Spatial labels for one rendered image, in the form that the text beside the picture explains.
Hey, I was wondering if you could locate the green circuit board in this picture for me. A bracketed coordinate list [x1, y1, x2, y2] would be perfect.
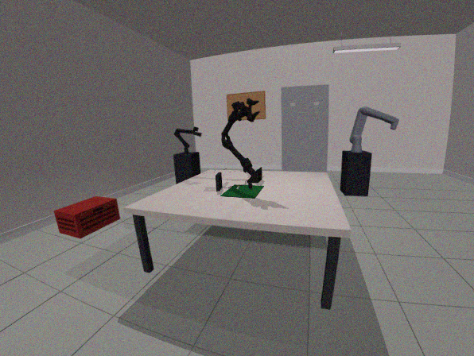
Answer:
[221, 185, 264, 199]

